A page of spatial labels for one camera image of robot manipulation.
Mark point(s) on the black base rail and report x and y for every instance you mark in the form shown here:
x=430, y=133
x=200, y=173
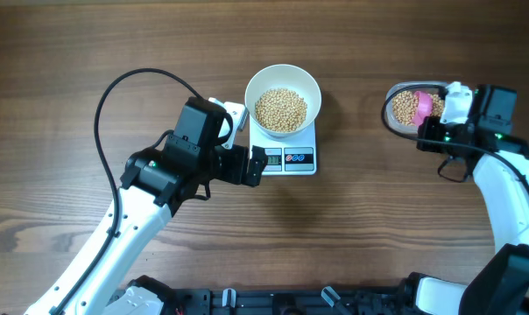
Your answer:
x=327, y=301

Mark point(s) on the soybeans in bowl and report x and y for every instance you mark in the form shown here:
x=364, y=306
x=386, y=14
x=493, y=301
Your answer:
x=281, y=110

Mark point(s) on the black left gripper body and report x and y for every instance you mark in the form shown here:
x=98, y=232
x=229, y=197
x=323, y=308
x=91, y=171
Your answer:
x=253, y=173

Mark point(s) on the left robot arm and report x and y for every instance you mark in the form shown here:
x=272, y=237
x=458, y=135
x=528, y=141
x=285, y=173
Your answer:
x=140, y=220

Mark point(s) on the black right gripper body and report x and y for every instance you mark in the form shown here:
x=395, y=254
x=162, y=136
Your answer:
x=433, y=129

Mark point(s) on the soybeans in container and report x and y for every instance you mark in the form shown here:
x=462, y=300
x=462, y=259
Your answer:
x=404, y=107

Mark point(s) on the white bowl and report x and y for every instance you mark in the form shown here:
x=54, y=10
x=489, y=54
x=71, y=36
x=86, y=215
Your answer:
x=284, y=76

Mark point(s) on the clear plastic container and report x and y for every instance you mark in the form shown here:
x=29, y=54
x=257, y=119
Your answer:
x=391, y=122

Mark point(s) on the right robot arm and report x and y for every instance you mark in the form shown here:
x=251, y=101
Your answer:
x=475, y=126

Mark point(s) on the white digital kitchen scale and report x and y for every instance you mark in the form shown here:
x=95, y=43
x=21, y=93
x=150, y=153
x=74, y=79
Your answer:
x=294, y=155

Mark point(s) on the pink measuring scoop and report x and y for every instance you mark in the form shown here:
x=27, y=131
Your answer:
x=424, y=108

